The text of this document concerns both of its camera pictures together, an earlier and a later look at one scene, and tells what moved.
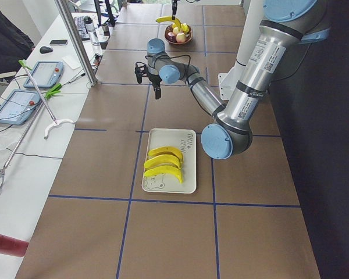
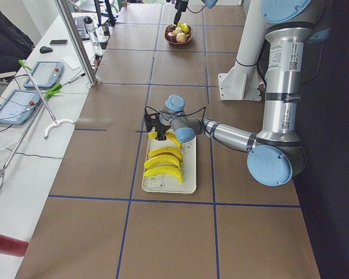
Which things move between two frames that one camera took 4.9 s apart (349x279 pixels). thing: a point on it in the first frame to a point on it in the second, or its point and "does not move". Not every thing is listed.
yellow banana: x=168 y=18 to x=153 y=135
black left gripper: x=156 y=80 to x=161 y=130
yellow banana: x=166 y=150 does not move
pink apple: x=180 y=37 does not move
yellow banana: x=163 y=169 does not move
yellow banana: x=162 y=160 does not move
